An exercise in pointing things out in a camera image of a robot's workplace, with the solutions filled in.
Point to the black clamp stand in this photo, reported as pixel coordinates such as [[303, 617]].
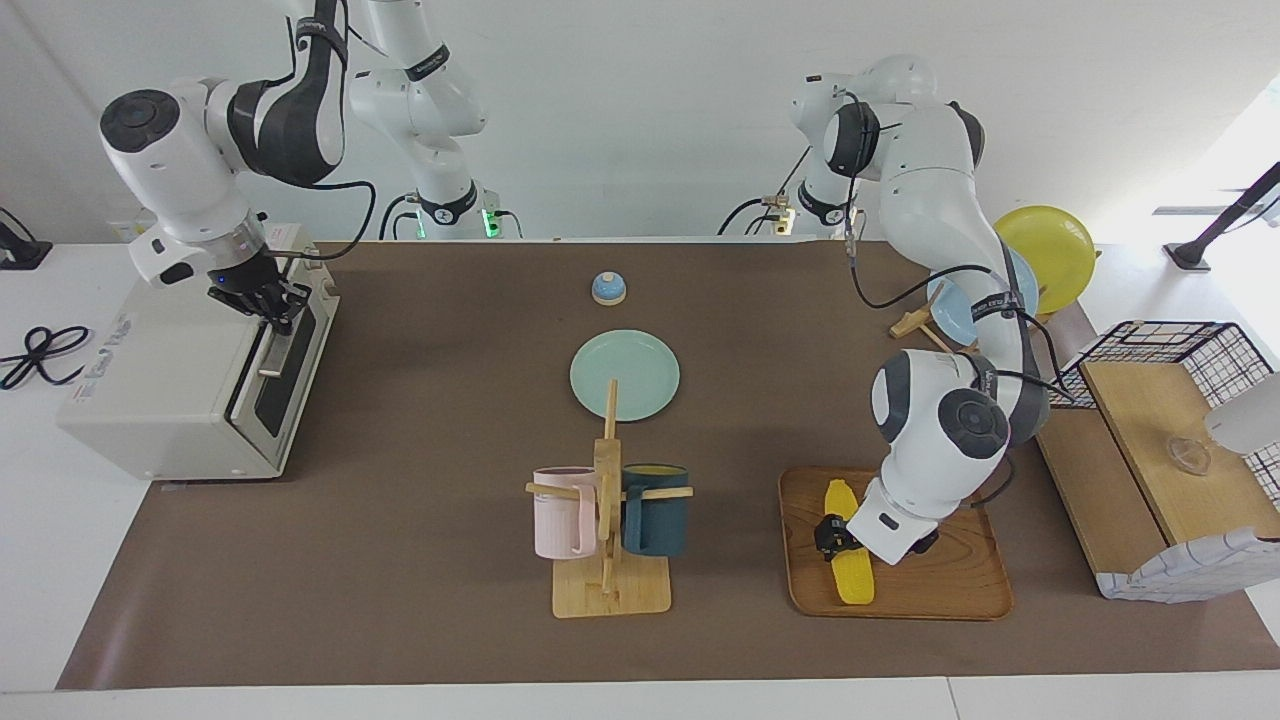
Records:
[[20, 255]]

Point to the pink mug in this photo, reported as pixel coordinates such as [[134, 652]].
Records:
[[560, 515]]

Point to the beige toaster oven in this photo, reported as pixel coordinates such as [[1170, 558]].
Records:
[[170, 380]]

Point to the blurred white round object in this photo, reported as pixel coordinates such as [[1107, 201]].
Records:
[[1250, 415]]

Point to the black angled pole stand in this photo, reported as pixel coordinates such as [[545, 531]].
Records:
[[1225, 220]]

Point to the wooden plate rack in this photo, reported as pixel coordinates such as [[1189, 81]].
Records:
[[912, 322]]

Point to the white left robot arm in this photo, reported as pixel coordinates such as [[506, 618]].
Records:
[[940, 200]]

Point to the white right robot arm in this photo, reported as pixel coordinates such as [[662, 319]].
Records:
[[170, 160]]

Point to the yellow corn cob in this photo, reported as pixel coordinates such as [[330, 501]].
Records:
[[857, 580]]

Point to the wooden serving tray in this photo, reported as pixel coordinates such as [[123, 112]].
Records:
[[940, 590]]

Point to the small blue call bell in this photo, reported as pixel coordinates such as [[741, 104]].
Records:
[[608, 290]]

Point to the brown table mat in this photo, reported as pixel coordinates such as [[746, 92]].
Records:
[[450, 450]]

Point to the light green plate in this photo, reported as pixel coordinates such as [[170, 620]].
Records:
[[640, 365]]

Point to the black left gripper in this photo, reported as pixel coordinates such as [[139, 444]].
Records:
[[840, 532]]

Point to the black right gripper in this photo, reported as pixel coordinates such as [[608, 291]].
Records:
[[255, 285]]

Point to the white grid patterned cloth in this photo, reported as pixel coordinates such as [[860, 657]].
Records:
[[1180, 575]]

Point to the wooden shelf box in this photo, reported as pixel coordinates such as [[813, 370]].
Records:
[[1150, 420]]

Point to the dark teal mug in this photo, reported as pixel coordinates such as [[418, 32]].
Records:
[[655, 520]]

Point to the white outlet box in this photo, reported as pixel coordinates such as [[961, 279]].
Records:
[[135, 232]]

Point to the small clear glass dish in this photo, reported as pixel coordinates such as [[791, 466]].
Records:
[[1188, 455]]

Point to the light blue plate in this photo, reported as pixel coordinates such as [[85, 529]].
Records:
[[950, 315]]

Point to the yellow plate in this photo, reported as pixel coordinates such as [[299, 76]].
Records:
[[1055, 250]]

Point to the wooden mug rack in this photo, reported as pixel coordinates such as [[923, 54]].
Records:
[[610, 595]]

